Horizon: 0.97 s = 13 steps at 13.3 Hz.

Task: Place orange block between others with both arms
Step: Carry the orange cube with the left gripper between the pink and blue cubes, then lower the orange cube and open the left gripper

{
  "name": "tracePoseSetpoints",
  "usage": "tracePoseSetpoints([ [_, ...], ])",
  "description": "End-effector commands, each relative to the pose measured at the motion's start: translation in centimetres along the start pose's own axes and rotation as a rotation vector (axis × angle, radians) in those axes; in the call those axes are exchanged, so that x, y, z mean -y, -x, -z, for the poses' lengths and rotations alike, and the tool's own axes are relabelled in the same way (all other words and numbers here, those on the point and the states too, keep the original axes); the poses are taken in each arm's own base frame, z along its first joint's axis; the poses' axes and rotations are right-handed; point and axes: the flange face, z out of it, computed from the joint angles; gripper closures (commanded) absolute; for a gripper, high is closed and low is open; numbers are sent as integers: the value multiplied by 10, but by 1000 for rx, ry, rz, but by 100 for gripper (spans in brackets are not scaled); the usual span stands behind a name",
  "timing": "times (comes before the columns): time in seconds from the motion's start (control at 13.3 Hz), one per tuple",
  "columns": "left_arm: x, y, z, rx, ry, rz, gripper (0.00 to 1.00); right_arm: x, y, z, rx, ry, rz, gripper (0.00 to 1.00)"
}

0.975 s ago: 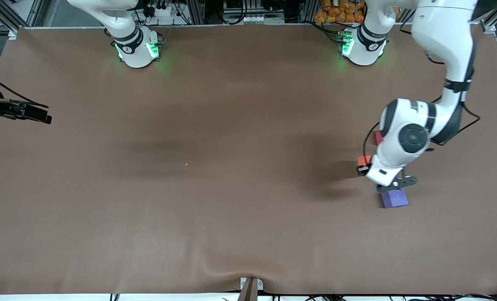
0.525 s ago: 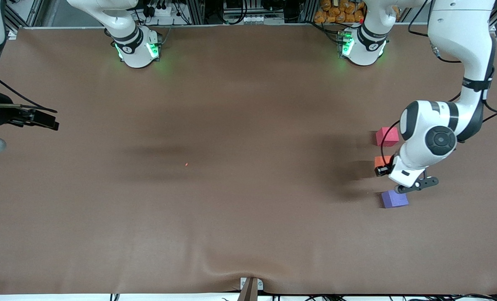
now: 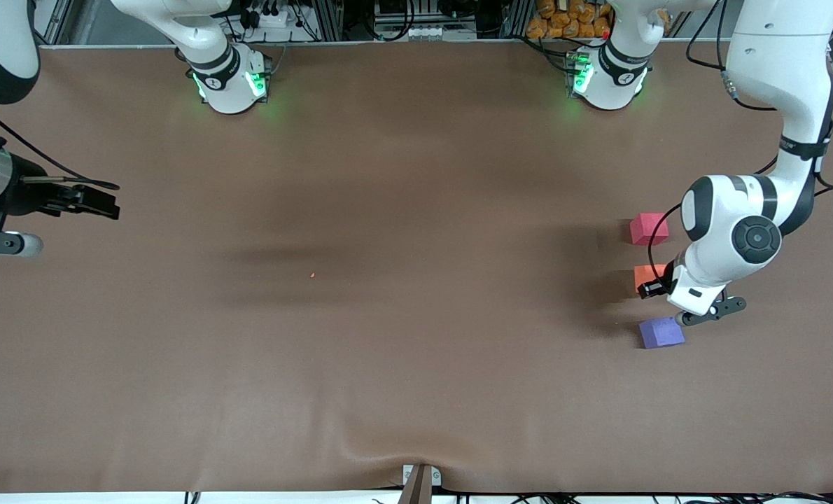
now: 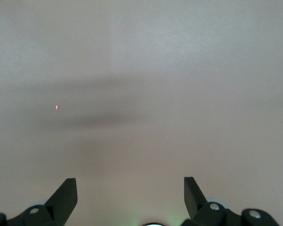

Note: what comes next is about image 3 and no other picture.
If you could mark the purple foam block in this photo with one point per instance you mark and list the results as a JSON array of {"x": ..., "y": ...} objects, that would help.
[{"x": 661, "y": 332}]

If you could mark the pile of orange packets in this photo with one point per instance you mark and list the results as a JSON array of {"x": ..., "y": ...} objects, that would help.
[{"x": 570, "y": 17}]

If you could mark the large table cover cloth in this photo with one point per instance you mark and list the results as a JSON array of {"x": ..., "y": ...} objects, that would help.
[{"x": 416, "y": 210}]

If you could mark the orange foam block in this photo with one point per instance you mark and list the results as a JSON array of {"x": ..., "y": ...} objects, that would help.
[{"x": 649, "y": 273}]

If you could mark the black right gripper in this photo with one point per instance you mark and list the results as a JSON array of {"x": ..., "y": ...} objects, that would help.
[{"x": 26, "y": 190}]

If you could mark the white power strip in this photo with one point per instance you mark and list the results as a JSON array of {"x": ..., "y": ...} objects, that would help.
[{"x": 280, "y": 17}]

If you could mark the pink foam block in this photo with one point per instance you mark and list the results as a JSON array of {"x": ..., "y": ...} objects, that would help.
[{"x": 647, "y": 229}]

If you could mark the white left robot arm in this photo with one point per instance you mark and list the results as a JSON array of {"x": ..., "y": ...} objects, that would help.
[{"x": 773, "y": 63}]

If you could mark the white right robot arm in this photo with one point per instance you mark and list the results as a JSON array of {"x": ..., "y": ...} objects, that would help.
[{"x": 227, "y": 84}]

